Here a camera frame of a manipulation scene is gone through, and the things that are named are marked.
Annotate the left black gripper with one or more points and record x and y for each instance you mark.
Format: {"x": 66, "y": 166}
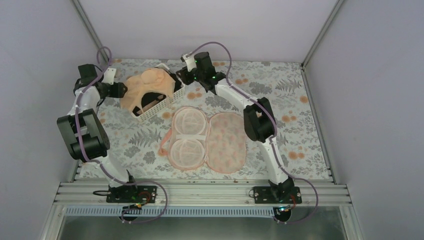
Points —
{"x": 118, "y": 92}

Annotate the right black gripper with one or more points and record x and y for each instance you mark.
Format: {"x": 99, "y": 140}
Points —
{"x": 185, "y": 77}

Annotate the peach bra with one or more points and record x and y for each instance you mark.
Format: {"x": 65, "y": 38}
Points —
{"x": 152, "y": 80}

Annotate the pink floral laundry bag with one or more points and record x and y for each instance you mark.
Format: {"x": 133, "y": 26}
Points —
{"x": 195, "y": 139}

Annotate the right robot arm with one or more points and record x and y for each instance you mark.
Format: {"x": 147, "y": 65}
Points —
{"x": 258, "y": 118}

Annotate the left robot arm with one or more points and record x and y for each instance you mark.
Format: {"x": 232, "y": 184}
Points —
{"x": 83, "y": 133}

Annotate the black bra in basket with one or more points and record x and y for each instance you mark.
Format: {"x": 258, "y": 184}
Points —
{"x": 154, "y": 98}

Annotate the white perforated plastic basket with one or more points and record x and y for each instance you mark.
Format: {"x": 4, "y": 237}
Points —
{"x": 143, "y": 115}

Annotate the floral patterned table mat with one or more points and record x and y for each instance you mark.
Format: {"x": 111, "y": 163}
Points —
{"x": 135, "y": 144}

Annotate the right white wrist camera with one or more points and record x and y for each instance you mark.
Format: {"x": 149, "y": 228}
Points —
{"x": 190, "y": 61}

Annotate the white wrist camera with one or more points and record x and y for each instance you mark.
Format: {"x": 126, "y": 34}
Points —
{"x": 190, "y": 61}
{"x": 109, "y": 76}

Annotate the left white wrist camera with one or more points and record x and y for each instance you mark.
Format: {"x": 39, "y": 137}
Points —
{"x": 109, "y": 76}

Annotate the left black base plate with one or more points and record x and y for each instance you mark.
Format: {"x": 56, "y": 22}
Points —
{"x": 139, "y": 194}

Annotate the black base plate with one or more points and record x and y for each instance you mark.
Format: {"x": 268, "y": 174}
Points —
{"x": 271, "y": 195}
{"x": 139, "y": 194}

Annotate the aluminium front rail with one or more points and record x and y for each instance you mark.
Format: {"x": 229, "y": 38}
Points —
{"x": 219, "y": 193}

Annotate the grey slotted cable duct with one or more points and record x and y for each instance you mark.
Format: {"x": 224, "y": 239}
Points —
{"x": 171, "y": 211}

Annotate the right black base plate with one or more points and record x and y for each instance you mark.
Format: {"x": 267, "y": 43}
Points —
{"x": 271, "y": 195}

